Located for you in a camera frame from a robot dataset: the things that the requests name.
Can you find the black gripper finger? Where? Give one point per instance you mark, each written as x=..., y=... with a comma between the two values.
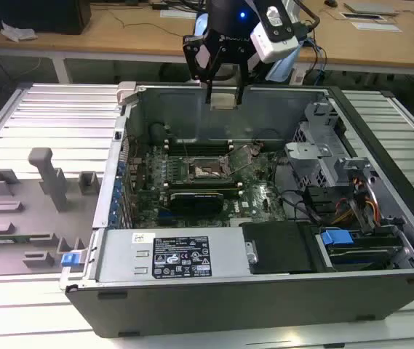
x=189, y=54
x=244, y=71

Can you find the silver square CPU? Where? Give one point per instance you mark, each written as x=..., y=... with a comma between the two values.
x=223, y=102

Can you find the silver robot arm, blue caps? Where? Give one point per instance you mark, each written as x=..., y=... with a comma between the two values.
x=283, y=69

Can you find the black RAM slot white clips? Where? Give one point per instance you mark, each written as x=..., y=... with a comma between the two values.
x=199, y=148
x=199, y=140

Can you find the CPU socket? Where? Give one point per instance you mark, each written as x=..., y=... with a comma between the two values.
x=203, y=171

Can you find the RAM slot with stick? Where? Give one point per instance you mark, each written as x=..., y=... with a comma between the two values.
x=206, y=183
x=206, y=192

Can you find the blue expansion slot clip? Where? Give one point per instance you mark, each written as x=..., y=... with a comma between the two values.
x=121, y=169
x=118, y=189
x=114, y=212

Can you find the white paper sheet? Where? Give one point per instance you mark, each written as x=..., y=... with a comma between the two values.
x=375, y=27
x=177, y=14

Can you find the white power adapter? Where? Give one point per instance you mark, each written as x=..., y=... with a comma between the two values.
x=298, y=77

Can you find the black power adapter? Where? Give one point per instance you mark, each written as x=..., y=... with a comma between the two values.
x=159, y=6

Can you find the wooden desk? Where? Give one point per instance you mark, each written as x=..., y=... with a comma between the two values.
x=119, y=40

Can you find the black computer mouse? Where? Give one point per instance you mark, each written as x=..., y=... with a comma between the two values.
x=330, y=3

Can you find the grey metal drive cage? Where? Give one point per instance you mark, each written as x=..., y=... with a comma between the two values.
x=312, y=152

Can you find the black framed plate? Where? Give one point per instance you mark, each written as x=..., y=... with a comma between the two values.
x=361, y=15

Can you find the green motherboard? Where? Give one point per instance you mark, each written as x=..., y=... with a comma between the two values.
x=257, y=203

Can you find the grey closed laptop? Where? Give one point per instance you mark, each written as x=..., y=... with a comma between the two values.
x=370, y=8

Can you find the black graphics card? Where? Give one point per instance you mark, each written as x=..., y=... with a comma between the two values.
x=197, y=205

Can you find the black equipment box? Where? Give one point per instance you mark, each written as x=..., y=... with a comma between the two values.
x=28, y=14

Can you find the crumpled white paper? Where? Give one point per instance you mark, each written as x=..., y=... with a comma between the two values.
x=19, y=32

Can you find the black plastic shroud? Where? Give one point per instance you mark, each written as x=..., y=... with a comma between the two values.
x=275, y=247

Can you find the hard disk in blue carrier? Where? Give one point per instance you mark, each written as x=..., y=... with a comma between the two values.
x=337, y=238

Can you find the silver power supply with label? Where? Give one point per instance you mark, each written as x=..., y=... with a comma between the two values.
x=119, y=254

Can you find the grey parts rack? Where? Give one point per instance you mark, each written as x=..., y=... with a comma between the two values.
x=46, y=225

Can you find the blue case latch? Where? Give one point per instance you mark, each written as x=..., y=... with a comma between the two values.
x=69, y=259

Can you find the open dark grey PC case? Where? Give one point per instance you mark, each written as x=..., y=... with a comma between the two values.
x=228, y=316

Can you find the green RAM stick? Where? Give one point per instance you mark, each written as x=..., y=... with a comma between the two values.
x=6, y=240

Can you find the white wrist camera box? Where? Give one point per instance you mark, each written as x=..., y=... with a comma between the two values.
x=275, y=43

